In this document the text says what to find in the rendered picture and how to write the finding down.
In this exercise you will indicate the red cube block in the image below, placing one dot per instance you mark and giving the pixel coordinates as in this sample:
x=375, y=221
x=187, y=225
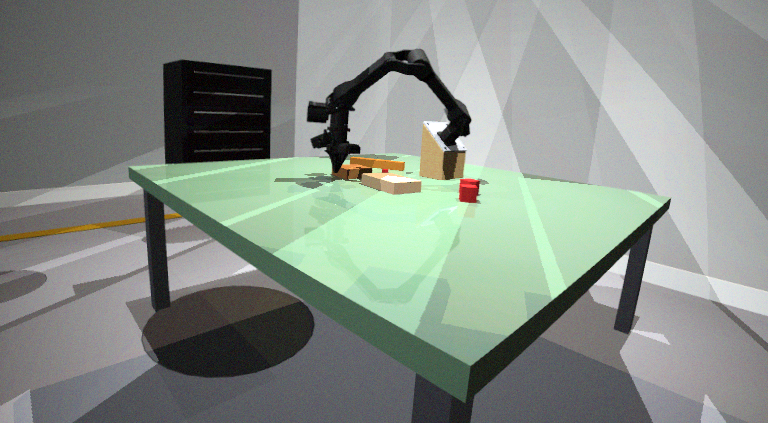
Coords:
x=468, y=193
x=470, y=182

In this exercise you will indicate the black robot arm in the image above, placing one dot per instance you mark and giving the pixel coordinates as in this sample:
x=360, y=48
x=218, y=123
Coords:
x=340, y=101

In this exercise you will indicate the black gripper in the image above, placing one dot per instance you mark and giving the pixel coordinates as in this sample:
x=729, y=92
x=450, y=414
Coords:
x=338, y=152

